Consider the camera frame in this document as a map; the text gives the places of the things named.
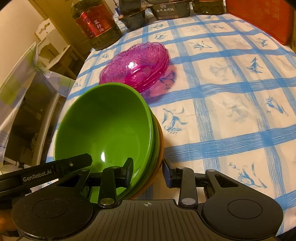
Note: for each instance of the blue checked tablecloth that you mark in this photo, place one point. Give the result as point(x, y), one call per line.
point(226, 102)

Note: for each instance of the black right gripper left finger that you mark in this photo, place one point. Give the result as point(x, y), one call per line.
point(113, 178)

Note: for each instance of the lower instant meal box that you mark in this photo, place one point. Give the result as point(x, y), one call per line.
point(171, 10)

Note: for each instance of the tilted small black cup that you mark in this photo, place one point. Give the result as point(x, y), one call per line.
point(128, 7)

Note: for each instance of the green plastic bowl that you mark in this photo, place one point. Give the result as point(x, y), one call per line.
point(111, 122)
point(156, 150)

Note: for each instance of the red insulated tote bag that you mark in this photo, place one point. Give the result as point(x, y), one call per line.
point(274, 17)

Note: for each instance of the cooking oil bottle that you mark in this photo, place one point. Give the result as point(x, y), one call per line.
point(215, 7)
point(95, 19)

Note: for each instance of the large cardboard box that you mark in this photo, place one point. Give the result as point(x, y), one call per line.
point(294, 45)

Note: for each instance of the lower small black cup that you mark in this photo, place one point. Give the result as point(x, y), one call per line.
point(135, 20)

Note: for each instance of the left cooking oil bottle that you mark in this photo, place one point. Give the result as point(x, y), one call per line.
point(95, 19)

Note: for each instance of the person's left hand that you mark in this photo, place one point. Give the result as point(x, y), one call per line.
point(6, 223)

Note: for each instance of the wooden door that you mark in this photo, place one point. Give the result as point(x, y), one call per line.
point(59, 12)

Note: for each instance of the white wooden chair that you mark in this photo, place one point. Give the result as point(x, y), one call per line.
point(55, 53)

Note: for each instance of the large pink plastic plate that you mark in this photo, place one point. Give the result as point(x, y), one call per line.
point(139, 67)

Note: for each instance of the right cooking oil bottle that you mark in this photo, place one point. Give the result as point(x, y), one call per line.
point(215, 7)

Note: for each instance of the cloth covered side shelf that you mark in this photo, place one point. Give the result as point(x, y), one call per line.
point(31, 97)

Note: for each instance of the orange plastic bowl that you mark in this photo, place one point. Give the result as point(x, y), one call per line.
point(159, 162)

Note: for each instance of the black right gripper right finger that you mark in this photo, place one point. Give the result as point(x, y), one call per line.
point(182, 178)

